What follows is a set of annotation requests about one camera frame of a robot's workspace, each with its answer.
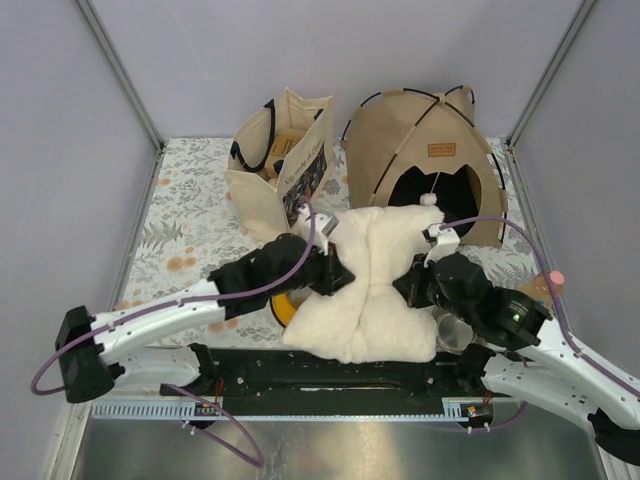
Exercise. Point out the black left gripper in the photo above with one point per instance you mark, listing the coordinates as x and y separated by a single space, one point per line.
332 270

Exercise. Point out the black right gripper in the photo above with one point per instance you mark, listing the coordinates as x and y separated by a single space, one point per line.
405 284

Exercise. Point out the white fluffy cushion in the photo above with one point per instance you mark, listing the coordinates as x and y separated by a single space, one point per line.
368 320

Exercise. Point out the beige pet tent fabric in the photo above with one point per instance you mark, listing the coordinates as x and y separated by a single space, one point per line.
410 176

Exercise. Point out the black tent pole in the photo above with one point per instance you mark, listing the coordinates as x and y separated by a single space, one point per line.
469 181
382 125

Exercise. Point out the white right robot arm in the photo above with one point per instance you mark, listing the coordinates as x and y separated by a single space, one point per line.
529 356

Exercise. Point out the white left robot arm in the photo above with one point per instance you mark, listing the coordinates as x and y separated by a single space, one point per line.
92 347

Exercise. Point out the stainless steel pet bowl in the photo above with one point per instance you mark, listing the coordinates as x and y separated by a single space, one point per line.
453 334

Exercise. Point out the yellow double bowl stand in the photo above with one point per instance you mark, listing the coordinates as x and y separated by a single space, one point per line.
283 308

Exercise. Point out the white pompom toy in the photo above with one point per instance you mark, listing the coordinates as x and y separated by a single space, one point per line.
430 198

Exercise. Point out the pink capped bottle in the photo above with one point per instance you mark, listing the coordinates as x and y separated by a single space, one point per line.
538 289

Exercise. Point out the cream canvas tote bag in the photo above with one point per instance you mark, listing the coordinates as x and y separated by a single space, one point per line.
267 207

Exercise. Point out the brown cardboard box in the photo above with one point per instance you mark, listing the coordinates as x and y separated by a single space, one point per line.
284 142

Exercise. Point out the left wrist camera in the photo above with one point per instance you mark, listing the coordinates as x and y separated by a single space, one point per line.
315 227

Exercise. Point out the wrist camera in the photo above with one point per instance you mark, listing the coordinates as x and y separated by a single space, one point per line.
442 241
315 227

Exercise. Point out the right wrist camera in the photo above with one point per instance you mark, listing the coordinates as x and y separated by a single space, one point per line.
442 241

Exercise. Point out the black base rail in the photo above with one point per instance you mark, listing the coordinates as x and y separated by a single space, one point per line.
287 375

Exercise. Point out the white slotted cable duct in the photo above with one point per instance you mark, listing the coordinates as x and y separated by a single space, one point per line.
308 408

